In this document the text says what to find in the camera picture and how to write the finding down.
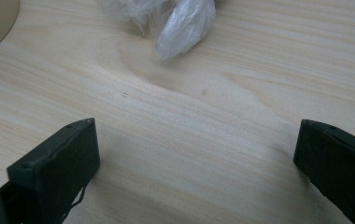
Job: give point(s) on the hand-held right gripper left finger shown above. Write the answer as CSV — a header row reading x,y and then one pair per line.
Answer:
x,y
54,174

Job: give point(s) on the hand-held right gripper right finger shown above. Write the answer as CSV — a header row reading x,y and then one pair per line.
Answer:
x,y
340,165

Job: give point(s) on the white plastic trash bag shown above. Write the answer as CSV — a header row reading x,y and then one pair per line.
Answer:
x,y
181,28

